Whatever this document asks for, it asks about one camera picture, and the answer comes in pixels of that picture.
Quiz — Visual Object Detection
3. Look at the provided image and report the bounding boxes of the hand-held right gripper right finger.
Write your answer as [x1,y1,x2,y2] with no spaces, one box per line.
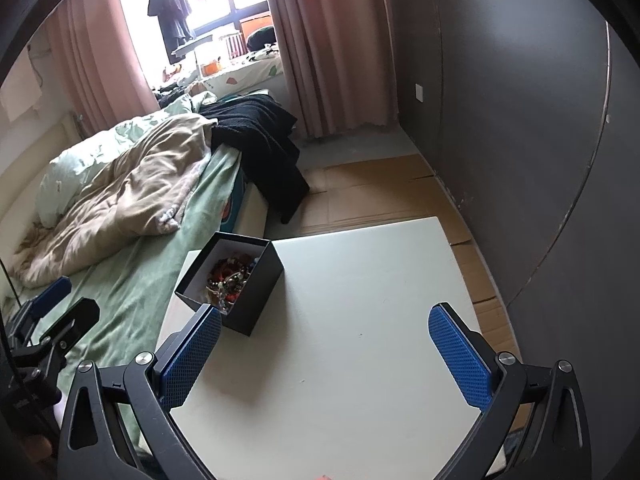
[427,302,593,480]

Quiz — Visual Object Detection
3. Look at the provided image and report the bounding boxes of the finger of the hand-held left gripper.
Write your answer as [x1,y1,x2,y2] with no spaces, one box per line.
[7,276,72,342]
[30,297,101,362]

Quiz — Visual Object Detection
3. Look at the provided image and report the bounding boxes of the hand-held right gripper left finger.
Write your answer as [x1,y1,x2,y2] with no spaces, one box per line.
[59,303,223,480]

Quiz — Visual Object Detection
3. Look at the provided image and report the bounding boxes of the black jewelry box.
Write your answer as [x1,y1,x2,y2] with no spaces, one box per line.
[174,231,285,337]

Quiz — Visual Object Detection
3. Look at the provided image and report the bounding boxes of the green bedsheet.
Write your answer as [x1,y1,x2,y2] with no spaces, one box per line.
[50,150,247,443]

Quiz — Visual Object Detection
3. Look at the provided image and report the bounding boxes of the beige headboard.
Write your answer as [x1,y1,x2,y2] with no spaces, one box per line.
[0,115,82,263]

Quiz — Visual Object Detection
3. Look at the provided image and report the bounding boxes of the pale green duvet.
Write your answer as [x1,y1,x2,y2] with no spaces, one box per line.
[37,94,207,228]

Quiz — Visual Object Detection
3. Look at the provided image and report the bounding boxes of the beige blanket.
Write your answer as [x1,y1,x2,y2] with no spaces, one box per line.
[10,114,219,288]

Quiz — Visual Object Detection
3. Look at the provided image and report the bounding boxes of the mattress with printed side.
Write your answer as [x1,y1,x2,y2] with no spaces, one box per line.
[219,170,274,242]

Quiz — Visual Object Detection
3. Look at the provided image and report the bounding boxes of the black cloth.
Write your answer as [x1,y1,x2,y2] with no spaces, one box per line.
[197,95,311,226]

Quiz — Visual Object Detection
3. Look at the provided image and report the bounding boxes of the pink curtain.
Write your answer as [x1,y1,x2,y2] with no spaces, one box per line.
[262,0,402,141]
[42,0,162,137]

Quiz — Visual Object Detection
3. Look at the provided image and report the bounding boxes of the printed windowsill cloth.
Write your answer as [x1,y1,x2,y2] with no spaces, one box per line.
[165,52,286,100]

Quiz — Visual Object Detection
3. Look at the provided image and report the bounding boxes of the hanging black clothes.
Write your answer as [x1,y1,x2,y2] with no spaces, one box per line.
[146,0,197,52]

